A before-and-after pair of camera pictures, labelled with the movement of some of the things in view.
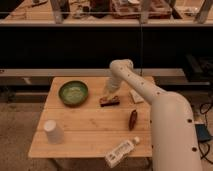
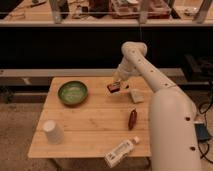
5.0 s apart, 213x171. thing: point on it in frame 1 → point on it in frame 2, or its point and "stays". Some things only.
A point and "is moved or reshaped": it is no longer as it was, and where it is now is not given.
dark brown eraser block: x=109 y=101 is moved or reshaped
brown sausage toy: x=132 y=120 stays
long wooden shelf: x=149 y=13 stays
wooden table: x=79 y=120 stays
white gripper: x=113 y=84 → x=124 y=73
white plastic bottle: x=117 y=152 stays
